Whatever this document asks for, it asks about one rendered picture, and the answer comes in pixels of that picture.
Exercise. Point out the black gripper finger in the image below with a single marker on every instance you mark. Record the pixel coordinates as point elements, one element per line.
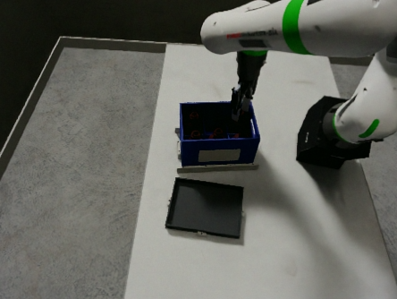
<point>248,95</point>
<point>237,97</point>

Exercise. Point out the blue crate with dividers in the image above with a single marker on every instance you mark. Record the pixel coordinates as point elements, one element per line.
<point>216,151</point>

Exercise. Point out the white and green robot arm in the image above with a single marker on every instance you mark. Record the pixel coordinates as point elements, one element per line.
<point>336,28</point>

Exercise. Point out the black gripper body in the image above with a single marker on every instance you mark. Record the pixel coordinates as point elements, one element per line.
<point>246,76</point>

